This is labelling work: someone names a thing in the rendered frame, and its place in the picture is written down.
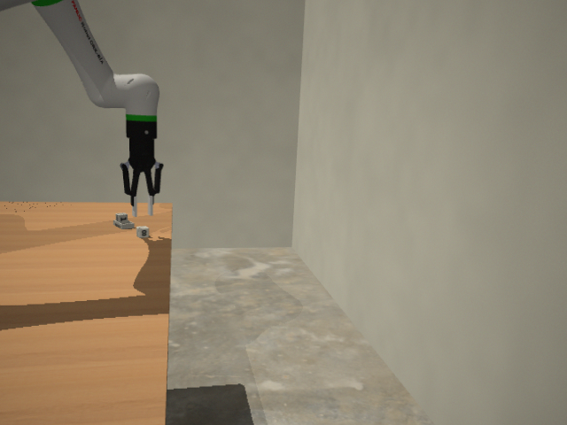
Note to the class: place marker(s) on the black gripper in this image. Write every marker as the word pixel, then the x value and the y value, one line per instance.
pixel 141 164

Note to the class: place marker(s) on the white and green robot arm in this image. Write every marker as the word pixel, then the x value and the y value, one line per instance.
pixel 137 93

